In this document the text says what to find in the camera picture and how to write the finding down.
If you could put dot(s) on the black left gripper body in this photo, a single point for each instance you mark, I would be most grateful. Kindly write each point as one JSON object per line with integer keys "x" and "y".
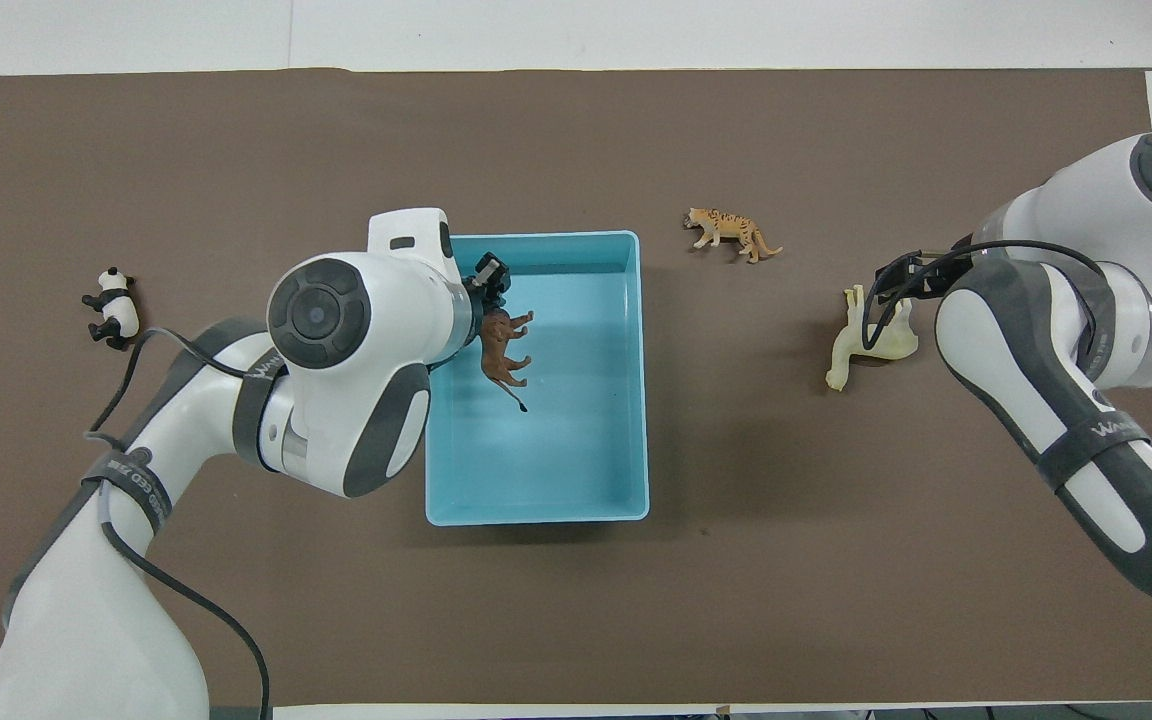
{"x": 471, "y": 325}

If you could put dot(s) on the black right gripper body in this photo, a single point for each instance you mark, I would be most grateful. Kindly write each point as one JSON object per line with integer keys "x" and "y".
{"x": 921, "y": 275}

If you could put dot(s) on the brown lion toy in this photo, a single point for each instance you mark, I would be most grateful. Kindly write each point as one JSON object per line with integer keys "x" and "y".
{"x": 501, "y": 350}

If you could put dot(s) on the cream llama toy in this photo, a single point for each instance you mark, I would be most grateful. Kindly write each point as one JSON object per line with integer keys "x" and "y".
{"x": 846, "y": 350}

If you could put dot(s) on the orange striped tiger toy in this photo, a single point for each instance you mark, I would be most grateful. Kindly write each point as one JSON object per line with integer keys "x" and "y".
{"x": 726, "y": 228}

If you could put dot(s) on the black and white panda toy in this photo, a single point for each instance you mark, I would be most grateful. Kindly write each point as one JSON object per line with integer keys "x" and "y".
{"x": 119, "y": 315}

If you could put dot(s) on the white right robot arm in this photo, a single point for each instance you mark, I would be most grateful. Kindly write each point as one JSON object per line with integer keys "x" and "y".
{"x": 1036, "y": 350}

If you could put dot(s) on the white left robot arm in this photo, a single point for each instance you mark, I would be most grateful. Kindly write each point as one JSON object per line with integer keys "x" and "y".
{"x": 336, "y": 320}

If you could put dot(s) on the light blue storage box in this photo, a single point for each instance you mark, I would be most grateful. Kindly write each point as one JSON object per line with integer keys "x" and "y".
{"x": 576, "y": 450}

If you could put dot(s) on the brown table mat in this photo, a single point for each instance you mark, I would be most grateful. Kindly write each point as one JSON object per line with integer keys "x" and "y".
{"x": 736, "y": 600}

